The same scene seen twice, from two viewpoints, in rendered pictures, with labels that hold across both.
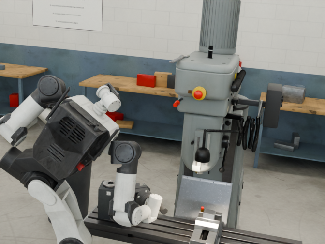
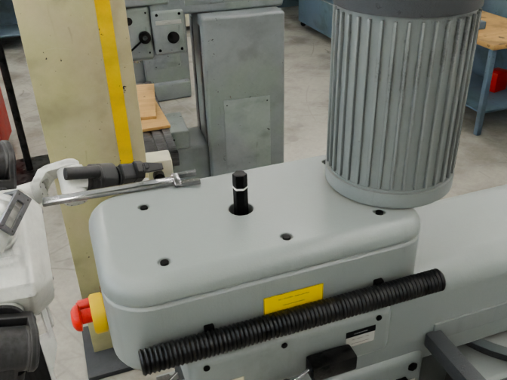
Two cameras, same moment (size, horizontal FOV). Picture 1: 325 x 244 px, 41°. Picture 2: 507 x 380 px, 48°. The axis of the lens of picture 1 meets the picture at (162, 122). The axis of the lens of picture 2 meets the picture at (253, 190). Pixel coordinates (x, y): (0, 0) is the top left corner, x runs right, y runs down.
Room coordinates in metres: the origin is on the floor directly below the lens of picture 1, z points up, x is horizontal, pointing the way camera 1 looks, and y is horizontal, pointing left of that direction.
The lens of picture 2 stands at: (1.73, -0.82, 2.34)
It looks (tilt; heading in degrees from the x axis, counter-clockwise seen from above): 30 degrees down; 57
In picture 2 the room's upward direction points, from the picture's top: 2 degrees counter-clockwise
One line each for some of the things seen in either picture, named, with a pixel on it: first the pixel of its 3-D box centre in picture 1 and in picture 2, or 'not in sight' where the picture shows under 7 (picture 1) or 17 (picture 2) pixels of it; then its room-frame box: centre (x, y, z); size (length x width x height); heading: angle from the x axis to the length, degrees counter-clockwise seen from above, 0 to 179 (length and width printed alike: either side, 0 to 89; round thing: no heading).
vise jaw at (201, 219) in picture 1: (207, 224); not in sight; (2.03, -0.27, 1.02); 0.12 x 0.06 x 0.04; 76
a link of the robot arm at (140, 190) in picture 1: (142, 195); not in sight; (2.04, 0.08, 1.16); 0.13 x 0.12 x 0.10; 116
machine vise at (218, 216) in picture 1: (207, 227); not in sight; (2.06, -0.28, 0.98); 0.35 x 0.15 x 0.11; 166
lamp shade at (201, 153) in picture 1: (202, 153); not in sight; (1.90, -0.20, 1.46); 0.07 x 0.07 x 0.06
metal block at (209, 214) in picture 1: (209, 216); not in sight; (2.09, -0.28, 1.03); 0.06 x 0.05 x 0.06; 76
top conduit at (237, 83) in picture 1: (238, 79); (301, 316); (2.11, -0.36, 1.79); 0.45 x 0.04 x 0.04; 166
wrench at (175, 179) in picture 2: (178, 58); (122, 188); (1.98, -0.06, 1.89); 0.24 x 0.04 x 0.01; 163
